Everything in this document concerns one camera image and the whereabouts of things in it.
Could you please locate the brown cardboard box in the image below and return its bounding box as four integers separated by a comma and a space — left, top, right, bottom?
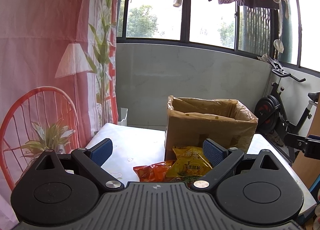
165, 95, 258, 160

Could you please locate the orange chip bag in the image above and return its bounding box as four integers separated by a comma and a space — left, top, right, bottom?
133, 160, 174, 182

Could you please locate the black exercise bike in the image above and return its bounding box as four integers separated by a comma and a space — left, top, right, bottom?
254, 60, 320, 163

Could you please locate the white trash bin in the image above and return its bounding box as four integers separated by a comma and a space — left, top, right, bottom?
118, 107, 128, 126

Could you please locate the yellow snack bag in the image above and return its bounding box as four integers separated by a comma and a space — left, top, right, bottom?
166, 146, 213, 178

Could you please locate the black window frame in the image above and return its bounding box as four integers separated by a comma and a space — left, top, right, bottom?
117, 0, 319, 73

